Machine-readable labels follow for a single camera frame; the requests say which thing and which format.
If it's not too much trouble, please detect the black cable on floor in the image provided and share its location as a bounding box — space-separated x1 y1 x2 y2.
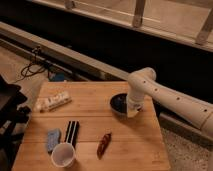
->
14 46 54 83

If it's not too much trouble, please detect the dark blue ceramic bowl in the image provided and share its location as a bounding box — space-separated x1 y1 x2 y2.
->
110 93 127 117

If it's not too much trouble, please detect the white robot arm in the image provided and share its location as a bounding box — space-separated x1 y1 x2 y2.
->
126 67 213 139

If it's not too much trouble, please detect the white plastic cup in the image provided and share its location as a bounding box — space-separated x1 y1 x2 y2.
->
51 142 76 168

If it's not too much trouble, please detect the blue sponge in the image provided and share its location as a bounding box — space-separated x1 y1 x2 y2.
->
46 129 61 153

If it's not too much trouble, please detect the blue object behind table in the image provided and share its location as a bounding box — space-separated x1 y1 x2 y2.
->
50 74 65 82

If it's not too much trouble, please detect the white pill organizer box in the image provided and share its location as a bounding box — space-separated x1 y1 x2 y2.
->
35 91 72 112

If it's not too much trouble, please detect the black white striped block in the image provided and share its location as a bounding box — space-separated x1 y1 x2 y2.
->
65 121 80 146

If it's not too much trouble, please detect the black chair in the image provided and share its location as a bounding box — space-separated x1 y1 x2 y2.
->
0 75 31 165

